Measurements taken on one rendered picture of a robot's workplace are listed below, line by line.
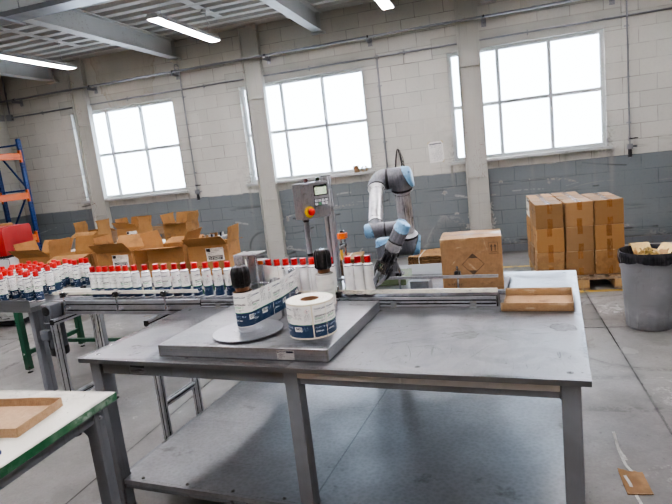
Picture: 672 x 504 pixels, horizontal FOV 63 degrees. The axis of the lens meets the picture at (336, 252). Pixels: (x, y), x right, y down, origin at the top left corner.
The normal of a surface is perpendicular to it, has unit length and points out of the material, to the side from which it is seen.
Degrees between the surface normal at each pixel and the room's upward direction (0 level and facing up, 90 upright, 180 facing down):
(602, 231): 89
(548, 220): 91
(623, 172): 90
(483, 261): 90
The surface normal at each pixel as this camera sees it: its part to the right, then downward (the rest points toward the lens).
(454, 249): -0.26, 0.19
